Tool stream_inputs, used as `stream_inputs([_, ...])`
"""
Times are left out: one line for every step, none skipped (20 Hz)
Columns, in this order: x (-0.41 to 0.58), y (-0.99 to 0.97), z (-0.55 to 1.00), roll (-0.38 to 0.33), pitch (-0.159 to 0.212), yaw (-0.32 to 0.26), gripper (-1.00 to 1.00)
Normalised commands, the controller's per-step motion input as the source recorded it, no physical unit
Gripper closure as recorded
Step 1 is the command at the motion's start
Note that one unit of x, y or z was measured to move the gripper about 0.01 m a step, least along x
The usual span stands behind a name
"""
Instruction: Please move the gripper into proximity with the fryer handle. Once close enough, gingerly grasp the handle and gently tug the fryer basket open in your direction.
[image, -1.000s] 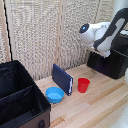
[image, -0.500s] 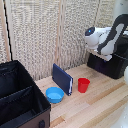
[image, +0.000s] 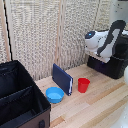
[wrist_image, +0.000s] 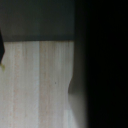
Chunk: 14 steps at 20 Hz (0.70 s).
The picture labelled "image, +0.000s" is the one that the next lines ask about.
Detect black air fryer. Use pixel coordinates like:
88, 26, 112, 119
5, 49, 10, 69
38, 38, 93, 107
86, 43, 128, 80

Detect dark blue book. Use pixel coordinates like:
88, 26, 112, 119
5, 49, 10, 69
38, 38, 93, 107
51, 63, 74, 97

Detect red plastic cup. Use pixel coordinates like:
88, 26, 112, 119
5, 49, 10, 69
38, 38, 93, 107
77, 77, 91, 94

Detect blue plastic bowl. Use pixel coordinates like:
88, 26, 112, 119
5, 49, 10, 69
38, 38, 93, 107
45, 86, 65, 104

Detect woven folding screen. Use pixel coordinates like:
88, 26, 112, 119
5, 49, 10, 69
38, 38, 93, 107
0, 0, 114, 82

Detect black fabric storage box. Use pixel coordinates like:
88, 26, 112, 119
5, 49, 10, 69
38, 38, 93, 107
0, 59, 52, 128

